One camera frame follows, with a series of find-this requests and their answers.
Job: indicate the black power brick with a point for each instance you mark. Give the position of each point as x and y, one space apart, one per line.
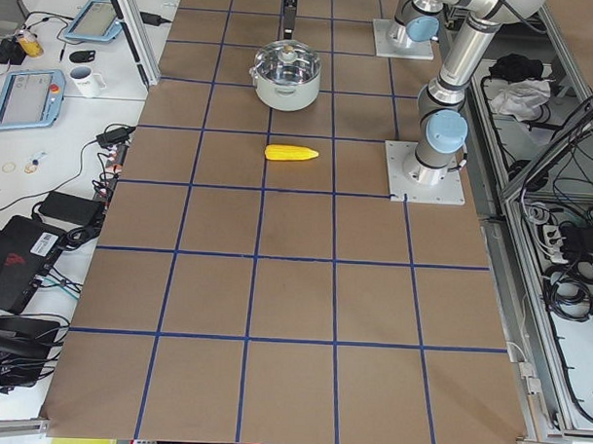
71 209

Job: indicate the blue teach pendant near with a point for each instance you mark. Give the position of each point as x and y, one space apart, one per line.
31 99

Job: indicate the black laptop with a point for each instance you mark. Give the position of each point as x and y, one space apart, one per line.
28 249

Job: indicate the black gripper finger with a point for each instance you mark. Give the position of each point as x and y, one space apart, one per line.
290 14

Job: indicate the blue teach pendant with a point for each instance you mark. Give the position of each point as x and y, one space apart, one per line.
31 99
96 22

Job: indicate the yellow corn cob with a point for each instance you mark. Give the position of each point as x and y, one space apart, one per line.
289 153

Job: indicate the black computer mouse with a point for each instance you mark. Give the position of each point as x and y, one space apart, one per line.
83 56

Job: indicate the white electric cooking pot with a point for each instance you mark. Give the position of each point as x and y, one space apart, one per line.
286 98

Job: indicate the yellow bottle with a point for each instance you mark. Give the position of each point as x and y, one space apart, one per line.
30 44

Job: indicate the glass pot lid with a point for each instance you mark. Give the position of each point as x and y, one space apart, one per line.
286 62

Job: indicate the white mug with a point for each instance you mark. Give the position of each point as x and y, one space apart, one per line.
90 84

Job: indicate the black cloth bundle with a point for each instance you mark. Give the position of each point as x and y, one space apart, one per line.
516 68

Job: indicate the aluminium frame post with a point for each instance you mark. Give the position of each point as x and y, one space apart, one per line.
140 47

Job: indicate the black power adapter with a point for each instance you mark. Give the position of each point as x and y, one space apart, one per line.
116 136

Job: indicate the white crumpled cloth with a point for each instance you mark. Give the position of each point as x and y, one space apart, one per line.
522 100

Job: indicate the blue teach pendant far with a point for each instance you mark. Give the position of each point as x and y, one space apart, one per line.
96 22

